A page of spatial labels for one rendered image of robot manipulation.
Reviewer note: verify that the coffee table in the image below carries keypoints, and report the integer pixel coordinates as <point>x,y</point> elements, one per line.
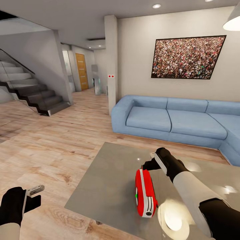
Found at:
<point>107,193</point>

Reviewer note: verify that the stairs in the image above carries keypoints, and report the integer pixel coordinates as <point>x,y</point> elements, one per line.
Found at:
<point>19,81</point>

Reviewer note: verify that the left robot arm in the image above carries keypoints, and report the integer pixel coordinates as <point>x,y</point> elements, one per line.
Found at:
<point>15,203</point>

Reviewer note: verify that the radio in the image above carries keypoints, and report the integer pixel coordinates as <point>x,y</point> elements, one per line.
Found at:
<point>146,200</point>

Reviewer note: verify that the standing mirror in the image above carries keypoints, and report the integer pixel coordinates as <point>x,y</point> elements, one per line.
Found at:
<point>96,80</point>

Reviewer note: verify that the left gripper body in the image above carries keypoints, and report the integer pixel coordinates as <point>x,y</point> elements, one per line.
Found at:
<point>33,203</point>

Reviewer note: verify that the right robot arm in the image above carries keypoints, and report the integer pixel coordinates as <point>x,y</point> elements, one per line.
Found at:
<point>211,213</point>

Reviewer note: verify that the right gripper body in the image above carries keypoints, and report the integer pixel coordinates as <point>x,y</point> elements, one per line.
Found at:
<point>151,166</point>

